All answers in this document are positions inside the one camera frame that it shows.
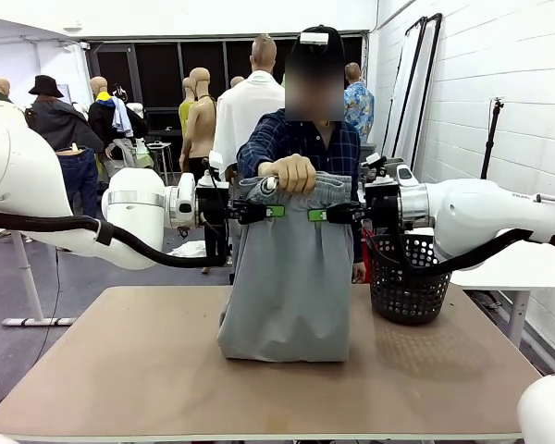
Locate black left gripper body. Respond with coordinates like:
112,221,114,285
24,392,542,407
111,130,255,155
195,183,252,228

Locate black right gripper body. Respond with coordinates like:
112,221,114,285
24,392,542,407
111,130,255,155
345,182,401,231

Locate grey training pants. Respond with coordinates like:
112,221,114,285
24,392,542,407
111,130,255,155
216,170,355,364

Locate person's left forearm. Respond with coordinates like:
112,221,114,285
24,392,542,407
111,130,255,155
351,224,365,265

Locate person's right forearm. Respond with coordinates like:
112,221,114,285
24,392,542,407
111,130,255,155
236,136,302,180

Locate person's right hand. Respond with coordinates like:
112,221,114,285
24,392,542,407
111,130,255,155
269,154,318,196

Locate white cloth on floor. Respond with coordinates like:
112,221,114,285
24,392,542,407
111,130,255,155
168,239,210,259

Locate person in navy plaid shirt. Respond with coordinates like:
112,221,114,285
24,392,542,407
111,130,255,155
236,25,367,285

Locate small white background stool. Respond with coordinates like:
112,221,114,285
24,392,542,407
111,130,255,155
145,141,175,184

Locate bare beige mannequin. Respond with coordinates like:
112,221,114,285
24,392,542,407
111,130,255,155
179,67,219,175

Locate black perforated plastic basket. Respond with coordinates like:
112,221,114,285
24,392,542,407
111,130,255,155
367,230,452,327

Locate mannequin in yellow top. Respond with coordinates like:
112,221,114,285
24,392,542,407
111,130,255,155
179,77,198,138

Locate mannequin in white shirt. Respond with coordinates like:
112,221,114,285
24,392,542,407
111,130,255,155
211,32,289,182

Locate man in floral shirt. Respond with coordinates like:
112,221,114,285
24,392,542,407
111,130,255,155
343,62,376,144

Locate black-framed leaning panel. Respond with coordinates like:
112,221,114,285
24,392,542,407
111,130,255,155
381,16,429,161
409,12,444,170

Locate black tripod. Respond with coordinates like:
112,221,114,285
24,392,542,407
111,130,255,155
479,96,506,180

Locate mannequin in blue jeans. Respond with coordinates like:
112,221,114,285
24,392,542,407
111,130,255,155
55,142,101,219

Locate mannequin with yellow scarf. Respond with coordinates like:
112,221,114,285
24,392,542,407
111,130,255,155
87,76,149,145

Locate white side table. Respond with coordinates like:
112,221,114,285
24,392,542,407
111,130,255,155
448,240,555,349

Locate black cap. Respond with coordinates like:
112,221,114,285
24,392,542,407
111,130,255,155
288,25,346,71

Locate mannequin with black hat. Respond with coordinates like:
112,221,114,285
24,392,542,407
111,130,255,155
25,74,105,154

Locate white table stand leg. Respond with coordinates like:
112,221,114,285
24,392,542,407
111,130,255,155
2,230,78,327

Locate mannequin in cream jacket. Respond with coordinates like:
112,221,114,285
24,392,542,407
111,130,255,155
0,77,29,117

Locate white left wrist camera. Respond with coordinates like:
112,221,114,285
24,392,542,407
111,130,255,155
207,150,227,182

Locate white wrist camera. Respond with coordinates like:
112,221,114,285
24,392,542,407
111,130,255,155
364,152,390,180
207,150,227,182

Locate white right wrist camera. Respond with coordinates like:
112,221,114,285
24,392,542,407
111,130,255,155
364,152,390,180

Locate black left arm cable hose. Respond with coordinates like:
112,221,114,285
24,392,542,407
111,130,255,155
0,209,230,270

